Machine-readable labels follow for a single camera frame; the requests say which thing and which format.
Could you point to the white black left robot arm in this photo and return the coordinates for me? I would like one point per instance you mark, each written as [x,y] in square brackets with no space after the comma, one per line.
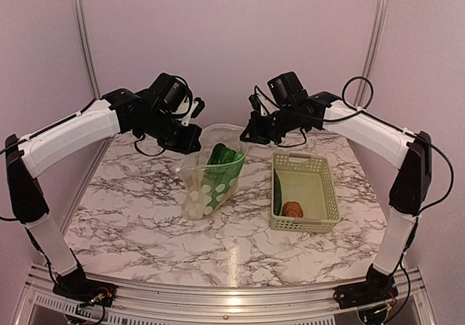
[164,111]

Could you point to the dark green cucumber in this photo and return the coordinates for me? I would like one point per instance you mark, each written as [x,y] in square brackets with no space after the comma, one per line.
[277,194]

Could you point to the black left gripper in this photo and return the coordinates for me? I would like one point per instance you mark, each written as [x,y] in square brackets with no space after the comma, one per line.
[186,145]

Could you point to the aluminium front frame rail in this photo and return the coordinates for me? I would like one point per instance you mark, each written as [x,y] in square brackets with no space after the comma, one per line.
[138,302]

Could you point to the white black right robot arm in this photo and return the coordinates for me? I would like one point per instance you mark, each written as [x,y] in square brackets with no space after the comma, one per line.
[290,107]

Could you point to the clear zip top bag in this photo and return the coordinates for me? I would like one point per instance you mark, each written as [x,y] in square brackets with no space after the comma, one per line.
[193,166]

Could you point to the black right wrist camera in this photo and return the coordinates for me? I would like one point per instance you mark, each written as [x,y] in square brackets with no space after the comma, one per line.
[258,105]

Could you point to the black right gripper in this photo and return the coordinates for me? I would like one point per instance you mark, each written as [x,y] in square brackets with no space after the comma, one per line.
[256,133]

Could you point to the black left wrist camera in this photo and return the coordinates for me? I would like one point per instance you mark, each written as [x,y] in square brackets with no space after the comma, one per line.
[193,111]

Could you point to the green white bok choy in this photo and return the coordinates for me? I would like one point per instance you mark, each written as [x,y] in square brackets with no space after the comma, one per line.
[224,163]

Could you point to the brown potato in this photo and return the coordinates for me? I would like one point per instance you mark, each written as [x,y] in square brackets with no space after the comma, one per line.
[292,209]

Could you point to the aluminium corner post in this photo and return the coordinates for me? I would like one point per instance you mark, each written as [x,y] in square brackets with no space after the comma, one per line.
[379,21]
[86,50]

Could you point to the left aluminium corner post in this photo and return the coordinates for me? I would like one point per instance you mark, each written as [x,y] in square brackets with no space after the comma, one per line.
[86,50]

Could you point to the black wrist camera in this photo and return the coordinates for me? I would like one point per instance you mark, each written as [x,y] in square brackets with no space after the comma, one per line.
[193,111]
[258,105]

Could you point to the right aluminium corner post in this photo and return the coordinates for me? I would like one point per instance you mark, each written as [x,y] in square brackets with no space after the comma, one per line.
[379,21]

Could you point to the pale green perforated basket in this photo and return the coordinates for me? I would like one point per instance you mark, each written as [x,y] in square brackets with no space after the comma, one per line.
[306,179]

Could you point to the light green leafy vegetable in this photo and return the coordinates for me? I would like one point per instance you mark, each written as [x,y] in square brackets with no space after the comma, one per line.
[214,192]

